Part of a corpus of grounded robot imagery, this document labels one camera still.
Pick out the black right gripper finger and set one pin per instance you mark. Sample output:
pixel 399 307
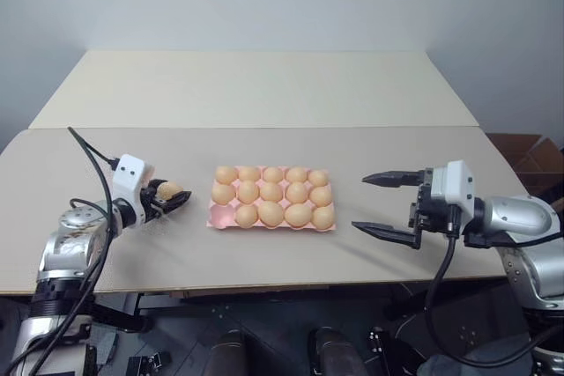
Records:
pixel 392 179
pixel 392 233

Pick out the brown egg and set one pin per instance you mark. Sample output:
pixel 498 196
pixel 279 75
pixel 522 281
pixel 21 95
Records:
pixel 318 178
pixel 226 174
pixel 248 191
pixel 223 193
pixel 169 189
pixel 272 174
pixel 323 217
pixel 246 216
pixel 249 173
pixel 270 213
pixel 297 216
pixel 297 192
pixel 320 196
pixel 270 191
pixel 297 174

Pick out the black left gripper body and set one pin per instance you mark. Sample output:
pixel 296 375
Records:
pixel 149 206

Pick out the pink egg tray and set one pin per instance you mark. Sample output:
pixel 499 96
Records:
pixel 220 216

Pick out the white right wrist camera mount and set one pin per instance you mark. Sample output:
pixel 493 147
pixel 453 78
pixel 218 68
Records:
pixel 456 182

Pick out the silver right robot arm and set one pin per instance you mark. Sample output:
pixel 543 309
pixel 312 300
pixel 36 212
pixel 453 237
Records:
pixel 520 215

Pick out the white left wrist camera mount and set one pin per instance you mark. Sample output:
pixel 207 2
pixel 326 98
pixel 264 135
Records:
pixel 128 178

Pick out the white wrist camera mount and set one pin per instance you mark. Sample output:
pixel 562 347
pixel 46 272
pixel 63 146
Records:
pixel 456 182
pixel 128 178

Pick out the dark rounded shape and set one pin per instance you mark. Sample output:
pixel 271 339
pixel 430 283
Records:
pixel 229 354
pixel 335 351

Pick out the black table frame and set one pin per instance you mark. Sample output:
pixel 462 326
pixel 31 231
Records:
pixel 128 314

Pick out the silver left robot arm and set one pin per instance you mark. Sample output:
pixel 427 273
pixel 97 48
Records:
pixel 66 244

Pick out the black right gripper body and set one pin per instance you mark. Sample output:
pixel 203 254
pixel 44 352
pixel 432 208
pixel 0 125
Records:
pixel 429 217

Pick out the brown cardboard box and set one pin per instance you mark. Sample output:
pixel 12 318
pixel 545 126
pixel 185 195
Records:
pixel 529 160

